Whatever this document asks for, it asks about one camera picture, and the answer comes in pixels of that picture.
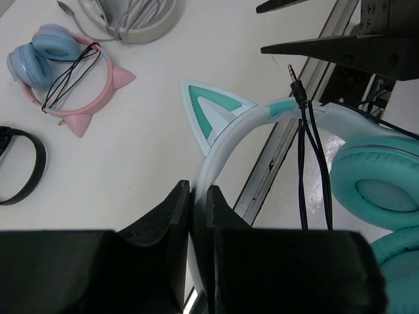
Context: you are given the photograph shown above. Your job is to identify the aluminium front rail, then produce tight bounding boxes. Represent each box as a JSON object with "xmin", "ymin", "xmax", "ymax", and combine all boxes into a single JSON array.
[{"xmin": 234, "ymin": 0, "xmax": 358, "ymax": 225}]

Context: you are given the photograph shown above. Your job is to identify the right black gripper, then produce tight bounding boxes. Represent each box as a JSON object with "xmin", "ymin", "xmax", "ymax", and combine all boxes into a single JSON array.
[{"xmin": 255, "ymin": 0, "xmax": 418, "ymax": 81}]

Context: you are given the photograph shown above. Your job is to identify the pink blue cat-ear headphones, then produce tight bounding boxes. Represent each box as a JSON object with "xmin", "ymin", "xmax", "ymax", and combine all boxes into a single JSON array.
[{"xmin": 7, "ymin": 24, "xmax": 136, "ymax": 138}]

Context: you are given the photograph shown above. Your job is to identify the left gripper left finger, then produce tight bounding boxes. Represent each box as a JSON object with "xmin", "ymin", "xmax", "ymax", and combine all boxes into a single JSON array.
[{"xmin": 1, "ymin": 181, "xmax": 190, "ymax": 313}]

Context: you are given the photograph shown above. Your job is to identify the thin black headphone cable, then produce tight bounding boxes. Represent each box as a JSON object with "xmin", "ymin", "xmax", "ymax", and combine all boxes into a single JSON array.
[{"xmin": 287, "ymin": 63, "xmax": 419, "ymax": 232}]

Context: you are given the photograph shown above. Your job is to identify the teal cat-ear headphones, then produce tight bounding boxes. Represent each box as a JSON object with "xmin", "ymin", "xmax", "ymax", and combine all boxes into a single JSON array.
[{"xmin": 181, "ymin": 80, "xmax": 418, "ymax": 313}]

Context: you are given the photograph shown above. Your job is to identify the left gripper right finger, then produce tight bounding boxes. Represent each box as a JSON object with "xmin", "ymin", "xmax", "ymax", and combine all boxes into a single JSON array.
[{"xmin": 206, "ymin": 186, "xmax": 388, "ymax": 313}]

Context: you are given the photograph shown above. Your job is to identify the black on-ear headphones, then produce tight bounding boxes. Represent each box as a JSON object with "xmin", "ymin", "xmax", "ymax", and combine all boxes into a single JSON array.
[{"xmin": 1, "ymin": 126, "xmax": 47, "ymax": 206}]

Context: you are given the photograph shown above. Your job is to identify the white grey headset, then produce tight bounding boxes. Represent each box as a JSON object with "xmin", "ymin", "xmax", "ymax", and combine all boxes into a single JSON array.
[{"xmin": 57, "ymin": 0, "xmax": 181, "ymax": 44}]

